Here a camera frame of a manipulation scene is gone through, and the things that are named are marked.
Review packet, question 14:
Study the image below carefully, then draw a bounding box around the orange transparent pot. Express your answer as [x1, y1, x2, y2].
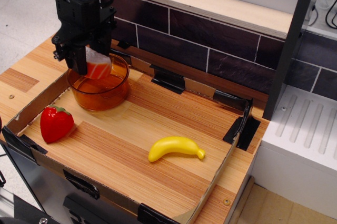
[66, 54, 130, 111]

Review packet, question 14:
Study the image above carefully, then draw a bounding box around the yellow toy banana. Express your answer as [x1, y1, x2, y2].
[148, 136, 205, 162]

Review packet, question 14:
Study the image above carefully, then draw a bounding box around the black cable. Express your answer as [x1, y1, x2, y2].
[325, 0, 337, 29]

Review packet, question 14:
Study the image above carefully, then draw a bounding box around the dark grey vertical post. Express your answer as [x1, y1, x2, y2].
[263, 0, 311, 120]

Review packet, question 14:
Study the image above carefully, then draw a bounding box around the cardboard fence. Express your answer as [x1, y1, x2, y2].
[1, 41, 266, 223]

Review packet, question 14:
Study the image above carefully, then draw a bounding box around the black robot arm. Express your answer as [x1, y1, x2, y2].
[52, 0, 116, 75]

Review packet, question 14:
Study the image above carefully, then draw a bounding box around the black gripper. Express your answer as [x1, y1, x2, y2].
[52, 0, 115, 75]

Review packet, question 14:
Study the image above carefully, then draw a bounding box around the salmon sushi toy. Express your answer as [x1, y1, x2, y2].
[85, 47, 112, 79]

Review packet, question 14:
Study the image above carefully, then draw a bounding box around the red toy strawberry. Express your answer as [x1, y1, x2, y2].
[40, 106, 74, 143]

